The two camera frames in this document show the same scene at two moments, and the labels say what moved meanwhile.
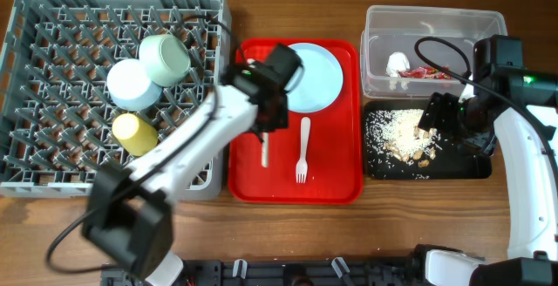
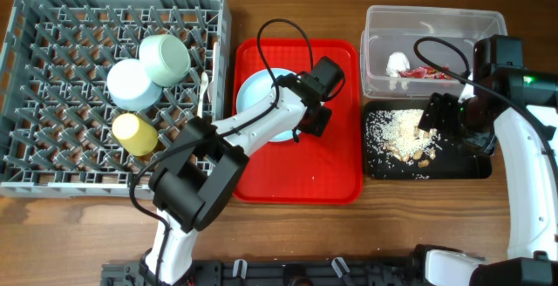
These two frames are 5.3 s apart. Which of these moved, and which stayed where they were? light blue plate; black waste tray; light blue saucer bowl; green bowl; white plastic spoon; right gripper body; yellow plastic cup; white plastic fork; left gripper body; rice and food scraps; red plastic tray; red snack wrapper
Moved: white plastic spoon; white plastic fork; left gripper body; light blue plate
Stayed: red snack wrapper; green bowl; rice and food scraps; black waste tray; yellow plastic cup; light blue saucer bowl; red plastic tray; right gripper body
